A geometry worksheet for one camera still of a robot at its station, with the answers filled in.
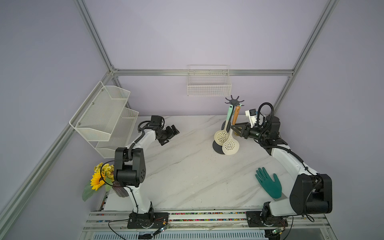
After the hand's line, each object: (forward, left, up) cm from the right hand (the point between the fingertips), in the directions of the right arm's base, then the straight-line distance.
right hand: (233, 128), depth 81 cm
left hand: (+6, +35, -14) cm, 38 cm away
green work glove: (-24, -24, -27) cm, 43 cm away
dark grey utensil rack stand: (-1, +8, -18) cm, 19 cm away
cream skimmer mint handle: (+3, +6, -12) cm, 13 cm away
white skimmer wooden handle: (-3, 0, -14) cm, 15 cm away
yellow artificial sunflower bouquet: (-26, +61, +1) cm, 66 cm away
